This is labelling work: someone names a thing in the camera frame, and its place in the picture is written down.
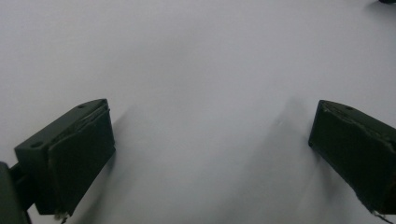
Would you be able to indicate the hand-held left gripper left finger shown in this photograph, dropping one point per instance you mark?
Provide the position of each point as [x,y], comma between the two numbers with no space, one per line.
[68,155]

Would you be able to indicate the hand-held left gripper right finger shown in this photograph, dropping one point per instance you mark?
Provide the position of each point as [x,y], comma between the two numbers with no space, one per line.
[355,149]

